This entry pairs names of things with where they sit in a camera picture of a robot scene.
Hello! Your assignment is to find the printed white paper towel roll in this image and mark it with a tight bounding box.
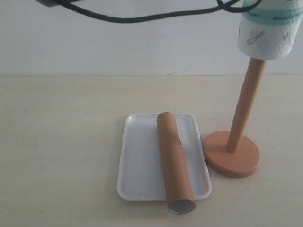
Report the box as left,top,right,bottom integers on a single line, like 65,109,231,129
238,0,303,60

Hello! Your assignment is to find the brown cardboard tube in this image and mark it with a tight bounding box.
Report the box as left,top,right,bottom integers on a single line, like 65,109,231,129
156,112,196,215

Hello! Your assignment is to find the wooden paper towel holder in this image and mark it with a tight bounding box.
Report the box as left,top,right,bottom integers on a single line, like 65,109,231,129
203,58,267,178

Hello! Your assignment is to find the white rectangular plastic tray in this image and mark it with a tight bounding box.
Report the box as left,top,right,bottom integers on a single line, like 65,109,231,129
116,113,212,201

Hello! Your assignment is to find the black cable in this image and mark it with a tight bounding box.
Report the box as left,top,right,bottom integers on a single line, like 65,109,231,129
35,0,263,24

